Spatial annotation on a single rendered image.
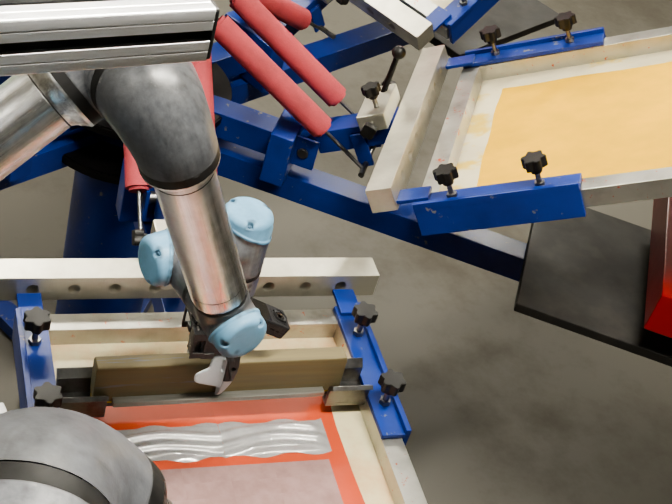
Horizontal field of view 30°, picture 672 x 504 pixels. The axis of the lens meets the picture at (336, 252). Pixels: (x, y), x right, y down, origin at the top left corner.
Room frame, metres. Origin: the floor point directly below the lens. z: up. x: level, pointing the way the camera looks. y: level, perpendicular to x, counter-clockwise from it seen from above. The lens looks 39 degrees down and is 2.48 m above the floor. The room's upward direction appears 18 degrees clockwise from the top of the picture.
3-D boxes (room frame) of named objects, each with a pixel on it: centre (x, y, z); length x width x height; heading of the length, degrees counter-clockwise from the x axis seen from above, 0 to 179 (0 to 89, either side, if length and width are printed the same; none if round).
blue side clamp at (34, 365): (1.31, 0.38, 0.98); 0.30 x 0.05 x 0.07; 27
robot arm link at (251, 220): (1.39, 0.14, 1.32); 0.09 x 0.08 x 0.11; 134
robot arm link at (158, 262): (1.31, 0.19, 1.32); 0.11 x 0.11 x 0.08; 44
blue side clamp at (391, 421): (1.56, -0.12, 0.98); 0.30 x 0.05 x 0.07; 27
